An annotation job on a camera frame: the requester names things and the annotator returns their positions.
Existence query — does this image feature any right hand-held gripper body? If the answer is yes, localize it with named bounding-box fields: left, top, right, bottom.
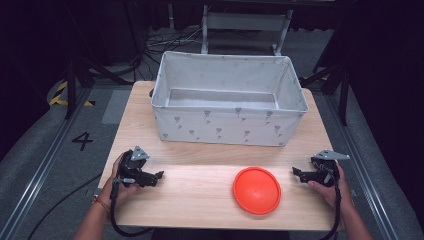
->
left=300, top=149, right=351, bottom=186

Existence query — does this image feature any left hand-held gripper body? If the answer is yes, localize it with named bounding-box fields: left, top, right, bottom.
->
left=116, top=145, right=159, bottom=188

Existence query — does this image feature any orange round plate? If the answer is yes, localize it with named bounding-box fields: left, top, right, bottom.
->
left=232, top=166, right=282, bottom=216

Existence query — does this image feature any white fabric storage box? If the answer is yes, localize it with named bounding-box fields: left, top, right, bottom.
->
left=150, top=50, right=309, bottom=148

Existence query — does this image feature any person's right hand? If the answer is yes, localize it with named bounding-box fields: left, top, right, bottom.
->
left=307, top=159, right=353, bottom=212

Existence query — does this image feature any person's left hand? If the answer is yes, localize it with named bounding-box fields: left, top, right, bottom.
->
left=98, top=152, right=145, bottom=210

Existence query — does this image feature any black tripod stand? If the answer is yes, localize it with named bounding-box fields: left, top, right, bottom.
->
left=63, top=0, right=143, bottom=120
left=299, top=0, right=359, bottom=127

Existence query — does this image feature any yellow black floor tape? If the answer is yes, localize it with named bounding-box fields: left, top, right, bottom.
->
left=49, top=80, right=96, bottom=108

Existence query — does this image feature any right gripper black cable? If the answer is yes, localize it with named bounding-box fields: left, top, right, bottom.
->
left=318, top=161, right=344, bottom=240

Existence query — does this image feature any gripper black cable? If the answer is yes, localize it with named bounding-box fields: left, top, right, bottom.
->
left=109, top=178, right=154, bottom=238
left=318, top=161, right=344, bottom=240

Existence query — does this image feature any orange wrist bracelet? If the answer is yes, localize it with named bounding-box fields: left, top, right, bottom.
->
left=92, top=194, right=111, bottom=214

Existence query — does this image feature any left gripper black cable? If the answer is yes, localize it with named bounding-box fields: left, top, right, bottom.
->
left=109, top=178, right=154, bottom=238

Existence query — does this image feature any thin black floor cable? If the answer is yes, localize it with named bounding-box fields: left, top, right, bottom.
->
left=26, top=171, right=104, bottom=240

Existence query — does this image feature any bundle of floor cables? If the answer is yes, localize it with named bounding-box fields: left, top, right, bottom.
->
left=134, top=26, right=268, bottom=83

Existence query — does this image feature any grey metal stand frame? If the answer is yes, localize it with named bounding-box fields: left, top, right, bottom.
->
left=200, top=4, right=294, bottom=57

